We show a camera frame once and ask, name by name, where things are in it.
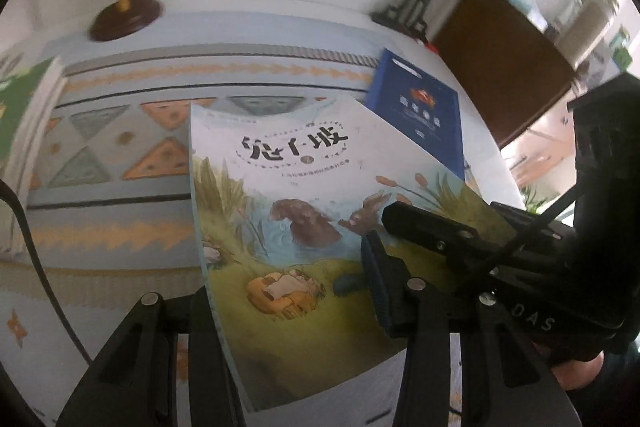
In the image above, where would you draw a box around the white book with pond picture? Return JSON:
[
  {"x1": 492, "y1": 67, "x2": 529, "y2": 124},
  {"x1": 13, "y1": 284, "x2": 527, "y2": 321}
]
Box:
[{"x1": 188, "y1": 96, "x2": 518, "y2": 412}]

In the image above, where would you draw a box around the person's right hand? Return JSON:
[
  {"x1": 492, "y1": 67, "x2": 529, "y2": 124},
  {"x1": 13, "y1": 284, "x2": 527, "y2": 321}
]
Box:
[{"x1": 530, "y1": 339, "x2": 608, "y2": 392}]

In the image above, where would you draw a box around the brown wooden cabinet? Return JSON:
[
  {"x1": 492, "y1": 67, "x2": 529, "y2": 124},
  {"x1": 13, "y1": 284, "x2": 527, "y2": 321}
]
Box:
[{"x1": 429, "y1": 0, "x2": 583, "y2": 208}]

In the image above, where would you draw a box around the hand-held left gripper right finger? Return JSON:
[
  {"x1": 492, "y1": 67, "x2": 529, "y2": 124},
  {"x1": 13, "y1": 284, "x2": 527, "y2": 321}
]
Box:
[{"x1": 361, "y1": 231, "x2": 571, "y2": 427}]

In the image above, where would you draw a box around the patterned table cloth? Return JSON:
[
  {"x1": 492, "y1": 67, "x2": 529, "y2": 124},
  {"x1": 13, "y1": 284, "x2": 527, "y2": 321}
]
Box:
[{"x1": 0, "y1": 39, "x2": 501, "y2": 427}]

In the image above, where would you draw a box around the potted green plant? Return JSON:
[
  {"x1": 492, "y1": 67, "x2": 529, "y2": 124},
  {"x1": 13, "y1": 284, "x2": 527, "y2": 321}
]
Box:
[{"x1": 550, "y1": 0, "x2": 621, "y2": 68}]

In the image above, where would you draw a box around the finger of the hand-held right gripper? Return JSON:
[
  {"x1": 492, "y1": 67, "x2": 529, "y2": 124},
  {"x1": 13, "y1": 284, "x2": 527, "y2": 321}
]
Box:
[
  {"x1": 490, "y1": 202, "x2": 581, "y2": 275},
  {"x1": 381, "y1": 201, "x2": 558, "y2": 339}
]

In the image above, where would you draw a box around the blue book with framed cover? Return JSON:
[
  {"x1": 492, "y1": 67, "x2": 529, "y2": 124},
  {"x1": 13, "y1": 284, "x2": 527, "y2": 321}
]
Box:
[{"x1": 364, "y1": 48, "x2": 467, "y2": 184}]

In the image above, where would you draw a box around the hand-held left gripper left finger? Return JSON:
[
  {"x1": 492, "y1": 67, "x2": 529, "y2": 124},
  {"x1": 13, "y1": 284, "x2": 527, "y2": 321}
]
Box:
[{"x1": 57, "y1": 287, "x2": 246, "y2": 427}]

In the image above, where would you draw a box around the thick black cable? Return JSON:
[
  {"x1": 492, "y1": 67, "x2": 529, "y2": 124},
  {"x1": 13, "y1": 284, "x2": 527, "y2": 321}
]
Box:
[{"x1": 0, "y1": 178, "x2": 96, "y2": 365}]

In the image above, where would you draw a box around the person's right forearm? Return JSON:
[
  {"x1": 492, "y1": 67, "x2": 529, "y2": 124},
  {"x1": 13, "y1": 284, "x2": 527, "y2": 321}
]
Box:
[{"x1": 570, "y1": 347, "x2": 640, "y2": 427}]

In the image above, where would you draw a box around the green book brown insect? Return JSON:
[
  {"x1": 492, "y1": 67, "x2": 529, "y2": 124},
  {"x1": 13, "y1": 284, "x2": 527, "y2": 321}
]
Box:
[{"x1": 0, "y1": 56, "x2": 64, "y2": 255}]

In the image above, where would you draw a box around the light blue tissue box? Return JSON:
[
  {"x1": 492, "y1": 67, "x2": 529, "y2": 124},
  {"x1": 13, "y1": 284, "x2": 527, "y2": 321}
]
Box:
[{"x1": 500, "y1": 0, "x2": 546, "y2": 25}]

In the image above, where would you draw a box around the green box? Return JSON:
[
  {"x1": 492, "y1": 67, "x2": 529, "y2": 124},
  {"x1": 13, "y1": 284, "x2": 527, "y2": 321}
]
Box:
[{"x1": 610, "y1": 27, "x2": 633, "y2": 70}]

